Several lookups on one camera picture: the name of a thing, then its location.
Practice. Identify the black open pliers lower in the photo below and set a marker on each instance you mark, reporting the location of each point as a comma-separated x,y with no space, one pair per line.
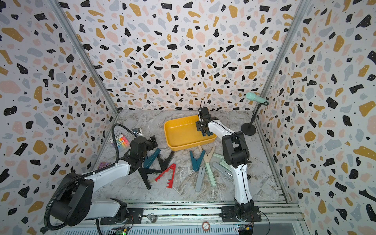
144,172

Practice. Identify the red open pruning pliers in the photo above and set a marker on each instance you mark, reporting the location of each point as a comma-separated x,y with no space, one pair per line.
168,176

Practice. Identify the silver round knob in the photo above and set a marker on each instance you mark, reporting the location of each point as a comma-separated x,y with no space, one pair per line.
152,217

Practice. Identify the coloured marker pack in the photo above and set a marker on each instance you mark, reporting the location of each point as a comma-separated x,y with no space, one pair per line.
122,142

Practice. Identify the yellow plastic storage box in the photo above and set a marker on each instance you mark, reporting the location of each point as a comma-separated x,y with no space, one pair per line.
181,133

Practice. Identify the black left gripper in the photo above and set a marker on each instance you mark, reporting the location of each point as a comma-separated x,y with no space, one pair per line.
151,144

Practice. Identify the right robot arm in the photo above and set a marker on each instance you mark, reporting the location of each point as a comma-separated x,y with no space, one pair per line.
235,152

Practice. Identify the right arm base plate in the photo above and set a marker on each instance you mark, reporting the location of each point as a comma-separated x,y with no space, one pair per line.
243,213

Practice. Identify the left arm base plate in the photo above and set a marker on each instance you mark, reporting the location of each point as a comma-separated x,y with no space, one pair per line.
129,216

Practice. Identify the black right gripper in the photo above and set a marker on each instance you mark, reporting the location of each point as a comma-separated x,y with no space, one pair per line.
199,125

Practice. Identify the black microphone stand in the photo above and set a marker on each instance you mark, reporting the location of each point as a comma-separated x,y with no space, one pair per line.
248,128

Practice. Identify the mint green pruning pliers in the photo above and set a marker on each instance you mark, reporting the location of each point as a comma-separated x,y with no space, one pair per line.
210,175

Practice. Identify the cream open pruning pliers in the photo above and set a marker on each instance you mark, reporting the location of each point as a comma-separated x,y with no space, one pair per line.
207,156

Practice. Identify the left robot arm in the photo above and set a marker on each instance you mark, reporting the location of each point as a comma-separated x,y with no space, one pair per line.
73,200

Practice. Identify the teal pliers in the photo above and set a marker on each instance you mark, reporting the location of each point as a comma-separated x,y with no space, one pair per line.
196,163
149,160
208,133

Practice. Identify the small pink card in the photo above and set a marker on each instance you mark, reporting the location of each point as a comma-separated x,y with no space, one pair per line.
103,164

